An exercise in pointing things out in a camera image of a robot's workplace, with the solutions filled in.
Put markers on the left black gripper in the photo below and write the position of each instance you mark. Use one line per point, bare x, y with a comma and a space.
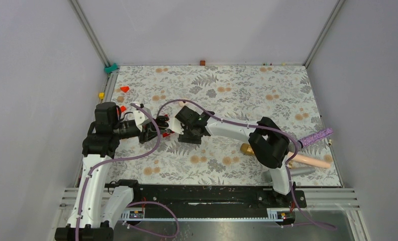
149, 131

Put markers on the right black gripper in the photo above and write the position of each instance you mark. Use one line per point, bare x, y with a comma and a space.
186, 138

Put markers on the black earbud case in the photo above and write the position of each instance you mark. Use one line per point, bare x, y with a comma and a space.
162, 121

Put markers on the pink earbud charging case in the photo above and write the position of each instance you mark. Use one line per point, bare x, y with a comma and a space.
182, 103

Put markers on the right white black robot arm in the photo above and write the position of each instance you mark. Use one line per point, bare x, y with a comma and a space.
272, 147

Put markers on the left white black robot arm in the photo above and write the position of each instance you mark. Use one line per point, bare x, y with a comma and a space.
89, 220

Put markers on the red triangular block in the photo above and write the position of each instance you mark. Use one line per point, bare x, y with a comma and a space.
124, 89

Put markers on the gold microphone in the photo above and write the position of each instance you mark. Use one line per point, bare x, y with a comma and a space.
246, 149

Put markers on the yellow cube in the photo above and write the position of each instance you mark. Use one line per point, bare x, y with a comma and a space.
101, 95

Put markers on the teal block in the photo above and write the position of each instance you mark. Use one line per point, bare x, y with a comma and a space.
111, 68

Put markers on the grey microphone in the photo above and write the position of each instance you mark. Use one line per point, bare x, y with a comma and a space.
266, 177

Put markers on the floral table mat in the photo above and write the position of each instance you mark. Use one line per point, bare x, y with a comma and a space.
245, 93

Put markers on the purple glitter microphone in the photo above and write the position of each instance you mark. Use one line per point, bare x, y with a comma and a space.
315, 137

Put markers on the pink microphone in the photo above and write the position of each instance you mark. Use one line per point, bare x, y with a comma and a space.
309, 161

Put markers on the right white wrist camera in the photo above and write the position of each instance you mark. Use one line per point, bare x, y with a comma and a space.
176, 126

